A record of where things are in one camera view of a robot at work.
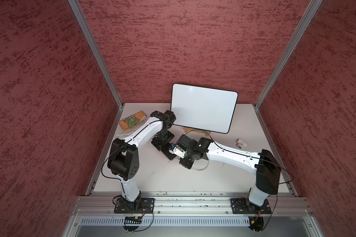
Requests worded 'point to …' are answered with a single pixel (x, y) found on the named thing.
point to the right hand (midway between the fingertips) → (184, 163)
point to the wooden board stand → (206, 133)
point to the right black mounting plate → (242, 206)
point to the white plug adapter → (240, 144)
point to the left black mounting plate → (147, 206)
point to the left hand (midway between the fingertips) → (166, 146)
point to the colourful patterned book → (132, 120)
